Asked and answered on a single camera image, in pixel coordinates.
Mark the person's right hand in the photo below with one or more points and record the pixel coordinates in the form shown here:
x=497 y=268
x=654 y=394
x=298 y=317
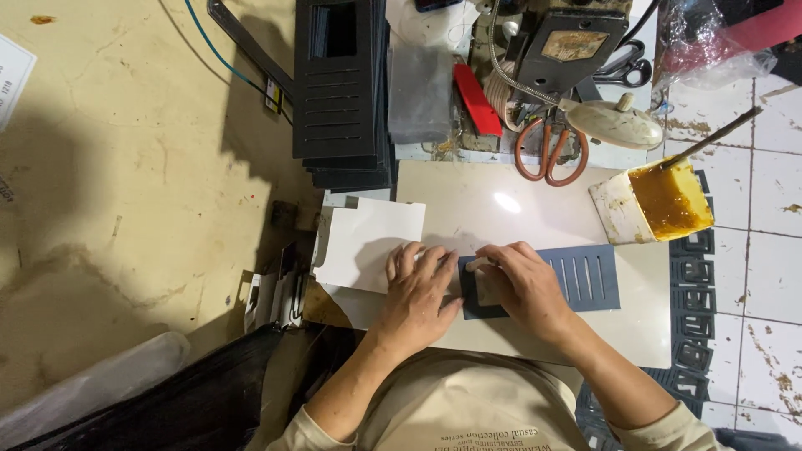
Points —
x=526 y=288

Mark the person's left hand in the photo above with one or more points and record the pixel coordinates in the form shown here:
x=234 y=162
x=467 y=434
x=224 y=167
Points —
x=413 y=307

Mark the clear plastic window piece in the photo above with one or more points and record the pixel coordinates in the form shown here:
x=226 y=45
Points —
x=485 y=291

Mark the dark blue slotted card panel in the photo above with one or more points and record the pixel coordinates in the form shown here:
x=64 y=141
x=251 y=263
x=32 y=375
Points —
x=586 y=275

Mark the white paper sheet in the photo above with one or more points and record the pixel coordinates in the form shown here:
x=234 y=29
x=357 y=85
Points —
x=363 y=244

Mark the white tile work slab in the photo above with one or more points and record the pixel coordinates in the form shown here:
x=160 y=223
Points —
x=532 y=207

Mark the person's beige shirt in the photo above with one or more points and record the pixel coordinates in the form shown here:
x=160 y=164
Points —
x=470 y=401

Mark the pile of small card pieces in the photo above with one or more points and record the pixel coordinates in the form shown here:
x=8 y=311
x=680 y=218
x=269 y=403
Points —
x=275 y=297

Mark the white glue tub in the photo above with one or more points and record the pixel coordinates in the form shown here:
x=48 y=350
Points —
x=651 y=203

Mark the pile of dark blue cutout frames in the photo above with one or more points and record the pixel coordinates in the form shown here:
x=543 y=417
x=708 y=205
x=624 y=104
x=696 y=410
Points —
x=692 y=313

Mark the cream lamp head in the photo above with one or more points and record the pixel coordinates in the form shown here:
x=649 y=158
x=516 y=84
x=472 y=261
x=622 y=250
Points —
x=617 y=125

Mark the red flat strip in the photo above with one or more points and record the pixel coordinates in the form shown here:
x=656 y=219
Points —
x=476 y=100

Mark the stack of grey plastic sheets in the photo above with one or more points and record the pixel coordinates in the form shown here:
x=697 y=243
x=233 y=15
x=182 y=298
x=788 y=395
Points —
x=420 y=94

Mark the stack of black slotted panels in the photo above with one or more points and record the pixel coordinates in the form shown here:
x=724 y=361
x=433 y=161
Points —
x=335 y=106

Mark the flexible metal lamp neck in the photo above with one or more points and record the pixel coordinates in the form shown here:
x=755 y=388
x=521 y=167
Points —
x=501 y=66

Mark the black machine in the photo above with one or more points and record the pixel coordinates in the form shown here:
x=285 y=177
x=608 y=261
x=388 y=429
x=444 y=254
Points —
x=570 y=50

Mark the glue brush stick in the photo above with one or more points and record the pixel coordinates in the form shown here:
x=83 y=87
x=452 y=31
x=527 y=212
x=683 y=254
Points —
x=714 y=135

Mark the black plastic bag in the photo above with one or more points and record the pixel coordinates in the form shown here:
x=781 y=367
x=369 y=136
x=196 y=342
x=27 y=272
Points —
x=188 y=401

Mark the clear crumpled plastic bag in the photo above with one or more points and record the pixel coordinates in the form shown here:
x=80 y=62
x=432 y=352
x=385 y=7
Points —
x=695 y=56

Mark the black metal bar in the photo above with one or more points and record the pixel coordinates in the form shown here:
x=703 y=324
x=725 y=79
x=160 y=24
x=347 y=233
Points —
x=250 y=47

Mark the clear plastic bag roll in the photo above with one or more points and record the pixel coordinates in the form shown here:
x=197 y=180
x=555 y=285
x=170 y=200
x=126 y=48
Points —
x=94 y=382

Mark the red fabric piece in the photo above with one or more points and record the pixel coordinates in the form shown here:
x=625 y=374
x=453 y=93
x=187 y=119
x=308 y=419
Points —
x=761 y=28

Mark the white printed paper label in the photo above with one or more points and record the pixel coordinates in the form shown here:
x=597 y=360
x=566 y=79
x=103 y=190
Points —
x=11 y=81

